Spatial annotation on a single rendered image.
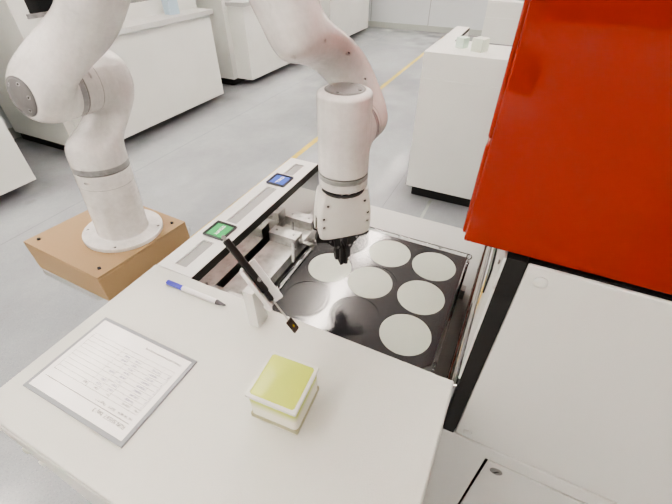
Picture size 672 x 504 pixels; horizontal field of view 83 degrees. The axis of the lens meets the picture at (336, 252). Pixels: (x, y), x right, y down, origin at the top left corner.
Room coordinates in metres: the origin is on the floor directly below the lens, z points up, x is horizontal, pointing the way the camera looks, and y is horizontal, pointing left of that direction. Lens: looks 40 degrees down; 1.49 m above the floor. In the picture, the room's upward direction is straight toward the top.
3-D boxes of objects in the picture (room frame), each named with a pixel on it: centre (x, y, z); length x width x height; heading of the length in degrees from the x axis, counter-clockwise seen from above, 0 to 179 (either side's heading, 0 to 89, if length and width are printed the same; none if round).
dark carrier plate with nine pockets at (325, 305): (0.60, -0.08, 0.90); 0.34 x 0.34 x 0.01; 64
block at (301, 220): (0.84, 0.09, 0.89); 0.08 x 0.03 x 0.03; 64
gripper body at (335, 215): (0.58, -0.01, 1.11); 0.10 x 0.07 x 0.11; 107
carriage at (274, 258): (0.70, 0.16, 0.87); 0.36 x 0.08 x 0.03; 154
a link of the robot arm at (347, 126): (0.58, -0.01, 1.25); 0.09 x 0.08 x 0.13; 152
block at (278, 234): (0.77, 0.13, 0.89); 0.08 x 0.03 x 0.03; 64
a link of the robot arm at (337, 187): (0.58, -0.01, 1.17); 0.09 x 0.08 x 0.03; 107
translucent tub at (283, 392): (0.28, 0.07, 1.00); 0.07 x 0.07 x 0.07; 68
